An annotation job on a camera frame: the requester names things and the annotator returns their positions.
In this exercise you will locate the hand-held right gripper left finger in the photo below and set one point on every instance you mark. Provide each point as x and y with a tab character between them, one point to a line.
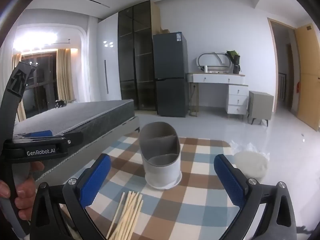
96	177

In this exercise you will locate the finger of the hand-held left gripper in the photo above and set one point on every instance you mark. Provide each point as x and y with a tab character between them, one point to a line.
41	133

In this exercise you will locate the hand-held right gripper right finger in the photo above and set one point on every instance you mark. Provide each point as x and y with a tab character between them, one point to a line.
228	180

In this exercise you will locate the pile of wooden chopsticks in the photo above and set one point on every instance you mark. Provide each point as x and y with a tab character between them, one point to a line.
126	212

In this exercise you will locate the grey white utensil holder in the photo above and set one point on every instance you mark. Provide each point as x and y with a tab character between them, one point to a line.
162	172

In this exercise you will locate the person's left hand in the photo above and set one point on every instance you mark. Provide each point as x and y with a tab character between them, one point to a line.
25	192

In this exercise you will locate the white round pouf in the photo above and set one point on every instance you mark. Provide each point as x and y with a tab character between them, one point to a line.
250	165

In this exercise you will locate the dark window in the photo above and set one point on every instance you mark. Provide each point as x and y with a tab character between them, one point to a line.
42	87

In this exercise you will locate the small black object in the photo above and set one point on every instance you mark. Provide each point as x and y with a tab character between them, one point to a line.
59	103

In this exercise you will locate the clear plastic wrap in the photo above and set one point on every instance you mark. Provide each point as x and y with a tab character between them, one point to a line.
250	147

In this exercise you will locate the plaid tablecloth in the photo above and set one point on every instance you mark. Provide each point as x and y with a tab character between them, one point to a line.
190	205

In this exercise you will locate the beige nightstand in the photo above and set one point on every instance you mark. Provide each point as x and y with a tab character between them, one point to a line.
260	105

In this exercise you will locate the white wardrobe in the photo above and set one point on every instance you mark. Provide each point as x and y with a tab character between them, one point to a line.
110	67

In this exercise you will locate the white dressing desk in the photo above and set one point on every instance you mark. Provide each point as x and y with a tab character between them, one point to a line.
217	79

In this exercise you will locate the red fire extinguisher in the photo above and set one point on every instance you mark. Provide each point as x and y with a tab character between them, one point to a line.
298	87

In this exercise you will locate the dark grey refrigerator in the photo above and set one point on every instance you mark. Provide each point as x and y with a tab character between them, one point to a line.
170	80

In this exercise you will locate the wooden door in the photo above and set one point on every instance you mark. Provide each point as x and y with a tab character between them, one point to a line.
307	92

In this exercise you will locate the plant in black bag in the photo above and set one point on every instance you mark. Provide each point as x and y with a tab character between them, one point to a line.
235	61

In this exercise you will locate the dark glass cabinet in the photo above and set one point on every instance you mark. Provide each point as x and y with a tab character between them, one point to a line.
135	55

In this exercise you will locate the oval mirror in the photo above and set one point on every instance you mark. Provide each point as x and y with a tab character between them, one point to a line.
200	58

